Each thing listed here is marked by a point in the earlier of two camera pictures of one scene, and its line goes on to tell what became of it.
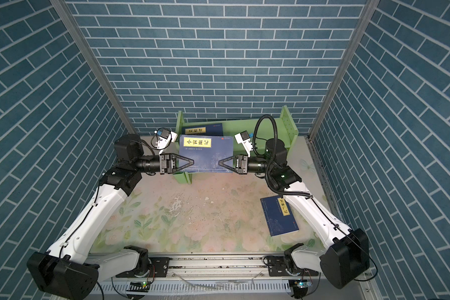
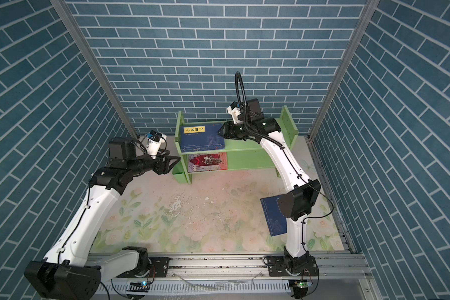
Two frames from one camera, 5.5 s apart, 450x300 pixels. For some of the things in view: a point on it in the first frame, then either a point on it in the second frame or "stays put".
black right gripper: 240,169 -> 231,130
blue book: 278,215 stays put
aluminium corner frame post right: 370,7 stays put
